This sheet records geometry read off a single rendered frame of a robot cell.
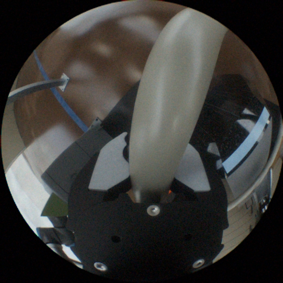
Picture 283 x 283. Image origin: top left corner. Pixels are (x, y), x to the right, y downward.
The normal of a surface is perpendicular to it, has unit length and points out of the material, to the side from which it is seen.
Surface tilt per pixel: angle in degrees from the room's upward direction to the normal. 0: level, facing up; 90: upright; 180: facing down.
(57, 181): 90
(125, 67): 0
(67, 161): 90
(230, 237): 90
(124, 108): 0
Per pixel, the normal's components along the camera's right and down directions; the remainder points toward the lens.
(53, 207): 0.80, -0.49
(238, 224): -0.68, -0.68
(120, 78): -0.10, 0.47
